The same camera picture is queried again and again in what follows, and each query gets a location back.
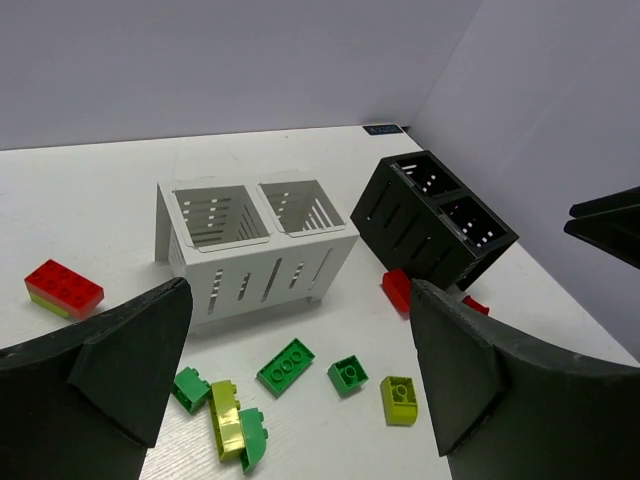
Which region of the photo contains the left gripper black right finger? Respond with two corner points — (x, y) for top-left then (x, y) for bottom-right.
(410, 280), (639, 479)

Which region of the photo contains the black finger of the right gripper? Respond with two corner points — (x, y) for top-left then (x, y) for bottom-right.
(564, 187), (640, 268)

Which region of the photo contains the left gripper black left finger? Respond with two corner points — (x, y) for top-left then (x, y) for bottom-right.
(1, 278), (193, 479)

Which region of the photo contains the red small brick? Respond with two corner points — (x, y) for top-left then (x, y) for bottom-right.
(462, 295), (490, 315)

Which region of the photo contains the red and lime brick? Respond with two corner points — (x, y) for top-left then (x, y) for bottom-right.
(24, 259), (104, 320)

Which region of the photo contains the red curved brick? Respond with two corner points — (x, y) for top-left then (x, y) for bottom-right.
(382, 269), (412, 315)

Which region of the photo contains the lime sloped brick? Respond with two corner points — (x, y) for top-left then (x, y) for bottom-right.
(380, 376), (418, 427)

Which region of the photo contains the small dark green brick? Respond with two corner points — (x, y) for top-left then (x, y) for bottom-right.
(171, 367), (211, 415)

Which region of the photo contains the lime long brick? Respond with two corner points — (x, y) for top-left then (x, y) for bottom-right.
(210, 380), (245, 462)

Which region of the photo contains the green 2x2 brick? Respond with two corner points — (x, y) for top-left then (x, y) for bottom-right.
(327, 355), (369, 398)

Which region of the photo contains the green curved brick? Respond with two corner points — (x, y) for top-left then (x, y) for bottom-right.
(239, 408), (269, 475)

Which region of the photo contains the black slotted two-bin container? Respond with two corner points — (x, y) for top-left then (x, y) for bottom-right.
(351, 151), (518, 290)

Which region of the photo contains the green 2x3 brick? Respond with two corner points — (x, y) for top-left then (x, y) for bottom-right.
(256, 338), (315, 398)

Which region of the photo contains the white slotted two-bin container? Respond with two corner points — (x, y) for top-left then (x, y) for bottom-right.
(154, 171), (359, 328)

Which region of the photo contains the dark logo sticker right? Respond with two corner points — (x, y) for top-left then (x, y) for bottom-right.
(363, 124), (404, 136)

